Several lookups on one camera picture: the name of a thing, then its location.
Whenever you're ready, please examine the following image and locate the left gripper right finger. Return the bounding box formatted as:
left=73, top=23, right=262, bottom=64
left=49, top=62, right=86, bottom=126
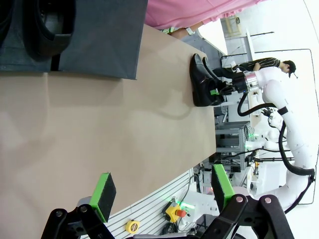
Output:
left=206, top=163, right=295, bottom=239

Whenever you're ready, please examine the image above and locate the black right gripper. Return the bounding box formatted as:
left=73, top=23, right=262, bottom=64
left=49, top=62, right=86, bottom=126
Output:
left=210, top=74, right=247, bottom=97

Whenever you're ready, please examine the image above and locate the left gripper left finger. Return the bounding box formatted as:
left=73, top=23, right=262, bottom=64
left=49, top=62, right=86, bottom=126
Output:
left=41, top=172, right=117, bottom=239

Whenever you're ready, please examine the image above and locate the black leather shoe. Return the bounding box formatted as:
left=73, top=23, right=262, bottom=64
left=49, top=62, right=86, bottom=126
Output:
left=189, top=53, right=226, bottom=108
left=22, top=0, right=77, bottom=64
left=201, top=56, right=225, bottom=83

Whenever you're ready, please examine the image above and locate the person's left forearm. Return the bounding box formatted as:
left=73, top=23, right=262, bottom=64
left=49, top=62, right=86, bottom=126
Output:
left=199, top=0, right=261, bottom=25

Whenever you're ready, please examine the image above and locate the person's left hand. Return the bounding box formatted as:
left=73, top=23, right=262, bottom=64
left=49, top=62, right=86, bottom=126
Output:
left=172, top=26, right=190, bottom=38

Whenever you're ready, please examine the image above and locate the yellow tape measure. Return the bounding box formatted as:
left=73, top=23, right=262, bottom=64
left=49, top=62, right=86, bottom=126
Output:
left=125, top=219, right=139, bottom=234

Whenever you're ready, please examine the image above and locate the person in striped black shirt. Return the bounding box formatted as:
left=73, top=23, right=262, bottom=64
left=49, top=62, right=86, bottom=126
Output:
left=213, top=56, right=299, bottom=80

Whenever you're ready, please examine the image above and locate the white table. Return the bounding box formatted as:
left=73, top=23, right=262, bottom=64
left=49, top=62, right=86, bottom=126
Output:
left=198, top=18, right=229, bottom=55

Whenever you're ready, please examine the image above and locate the yellow emergency stop button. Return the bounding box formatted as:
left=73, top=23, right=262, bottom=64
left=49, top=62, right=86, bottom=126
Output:
left=163, top=201, right=187, bottom=222

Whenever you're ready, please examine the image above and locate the white lab robot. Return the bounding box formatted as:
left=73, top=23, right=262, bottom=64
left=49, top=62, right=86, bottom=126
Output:
left=245, top=109, right=290, bottom=152

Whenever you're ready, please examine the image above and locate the person in pink hoodie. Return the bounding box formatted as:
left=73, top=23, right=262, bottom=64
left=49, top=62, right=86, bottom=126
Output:
left=144, top=0, right=261, bottom=38

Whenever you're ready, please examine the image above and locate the aluminium frame rack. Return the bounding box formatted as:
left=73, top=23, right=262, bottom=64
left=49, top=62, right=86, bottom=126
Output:
left=214, top=121, right=250, bottom=170

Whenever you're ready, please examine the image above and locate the black cable bundle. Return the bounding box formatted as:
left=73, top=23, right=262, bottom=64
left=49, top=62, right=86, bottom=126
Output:
left=161, top=220, right=197, bottom=236

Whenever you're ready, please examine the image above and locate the light wooden frame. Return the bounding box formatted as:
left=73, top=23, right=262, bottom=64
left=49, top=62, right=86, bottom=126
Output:
left=225, top=14, right=242, bottom=38

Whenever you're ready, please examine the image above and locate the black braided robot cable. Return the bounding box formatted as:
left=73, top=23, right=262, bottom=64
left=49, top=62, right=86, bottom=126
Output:
left=236, top=92, right=316, bottom=215

